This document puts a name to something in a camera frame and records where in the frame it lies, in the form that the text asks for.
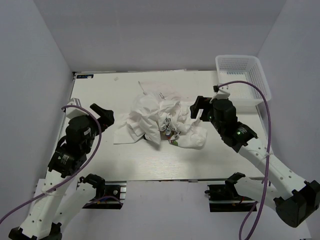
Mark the white printed t-shirt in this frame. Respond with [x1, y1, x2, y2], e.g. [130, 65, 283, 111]
[155, 100, 207, 149]

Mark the white green-sleeved t-shirt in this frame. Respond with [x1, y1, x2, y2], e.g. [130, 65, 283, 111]
[113, 81, 182, 145]

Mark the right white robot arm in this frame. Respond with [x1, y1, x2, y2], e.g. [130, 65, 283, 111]
[190, 96, 320, 228]

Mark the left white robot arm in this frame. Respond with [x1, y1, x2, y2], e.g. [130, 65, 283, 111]
[8, 103, 115, 240]

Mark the blue table label sticker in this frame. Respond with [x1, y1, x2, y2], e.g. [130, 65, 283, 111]
[76, 74, 94, 79]

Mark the white plastic basket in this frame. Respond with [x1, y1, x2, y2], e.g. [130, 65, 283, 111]
[215, 54, 272, 107]

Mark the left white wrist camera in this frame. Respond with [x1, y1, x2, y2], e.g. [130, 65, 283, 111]
[65, 98, 86, 120]

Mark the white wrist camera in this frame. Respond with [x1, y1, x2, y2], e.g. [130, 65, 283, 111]
[65, 98, 86, 120]
[210, 84, 231, 103]

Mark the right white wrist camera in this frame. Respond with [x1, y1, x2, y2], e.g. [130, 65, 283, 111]
[210, 84, 231, 103]

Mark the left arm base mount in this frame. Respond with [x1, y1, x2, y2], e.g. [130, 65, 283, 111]
[83, 181, 127, 210]

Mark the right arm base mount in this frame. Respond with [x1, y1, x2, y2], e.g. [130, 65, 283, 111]
[204, 184, 255, 213]

